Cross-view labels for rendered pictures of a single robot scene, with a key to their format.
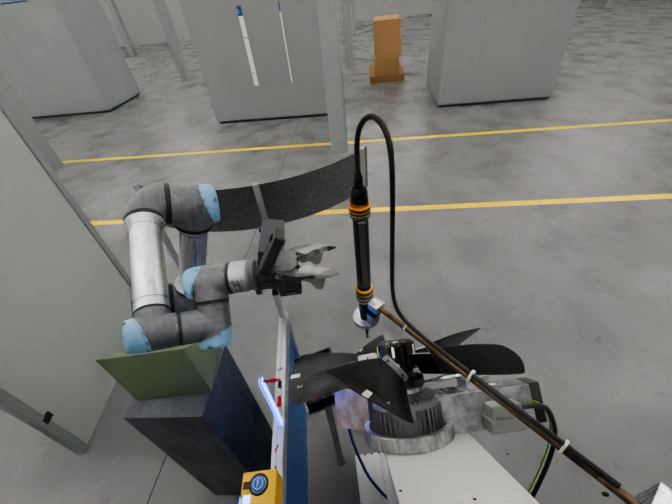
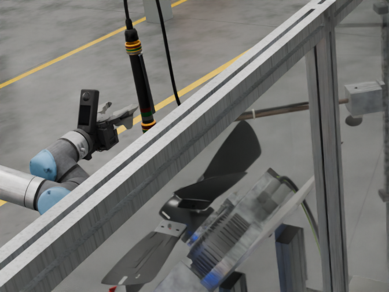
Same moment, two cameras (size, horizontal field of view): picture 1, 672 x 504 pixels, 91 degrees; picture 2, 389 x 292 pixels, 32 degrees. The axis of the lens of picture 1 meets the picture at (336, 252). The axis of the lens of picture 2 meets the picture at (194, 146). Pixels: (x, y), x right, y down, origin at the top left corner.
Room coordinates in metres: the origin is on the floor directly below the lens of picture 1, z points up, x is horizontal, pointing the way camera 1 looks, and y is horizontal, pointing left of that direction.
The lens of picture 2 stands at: (-0.58, 1.33, 2.37)
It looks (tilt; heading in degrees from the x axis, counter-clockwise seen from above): 27 degrees down; 305
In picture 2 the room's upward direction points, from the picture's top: 9 degrees counter-clockwise
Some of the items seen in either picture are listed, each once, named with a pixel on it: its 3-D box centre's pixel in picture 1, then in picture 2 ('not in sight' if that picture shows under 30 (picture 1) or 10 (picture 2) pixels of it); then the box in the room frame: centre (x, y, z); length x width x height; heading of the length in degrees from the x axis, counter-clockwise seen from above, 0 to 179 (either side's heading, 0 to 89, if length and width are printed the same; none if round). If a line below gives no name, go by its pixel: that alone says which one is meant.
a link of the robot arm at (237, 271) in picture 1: (242, 277); (74, 146); (0.58, 0.23, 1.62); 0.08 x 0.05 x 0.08; 1
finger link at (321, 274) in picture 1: (318, 279); (128, 118); (0.54, 0.05, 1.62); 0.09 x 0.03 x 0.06; 69
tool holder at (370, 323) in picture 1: (368, 309); not in sight; (0.55, -0.06, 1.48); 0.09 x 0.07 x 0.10; 35
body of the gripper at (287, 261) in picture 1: (276, 274); (93, 135); (0.58, 0.15, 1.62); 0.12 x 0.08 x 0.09; 91
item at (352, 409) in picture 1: (358, 406); not in sight; (0.53, -0.01, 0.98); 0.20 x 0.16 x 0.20; 0
